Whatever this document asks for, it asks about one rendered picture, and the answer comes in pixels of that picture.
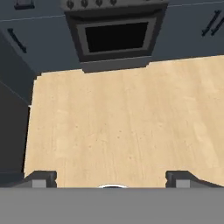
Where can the white round object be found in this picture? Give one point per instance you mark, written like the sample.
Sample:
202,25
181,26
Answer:
113,186

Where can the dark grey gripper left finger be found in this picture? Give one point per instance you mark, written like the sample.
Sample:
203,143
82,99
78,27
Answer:
43,177

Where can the grey oven with hob knobs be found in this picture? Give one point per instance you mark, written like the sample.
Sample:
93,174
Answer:
116,38

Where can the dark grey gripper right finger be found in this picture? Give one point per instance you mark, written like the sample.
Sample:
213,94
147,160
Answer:
178,177

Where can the dark blue-grey cupboard run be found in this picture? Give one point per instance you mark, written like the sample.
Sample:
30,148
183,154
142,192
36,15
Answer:
43,35
13,116
189,32

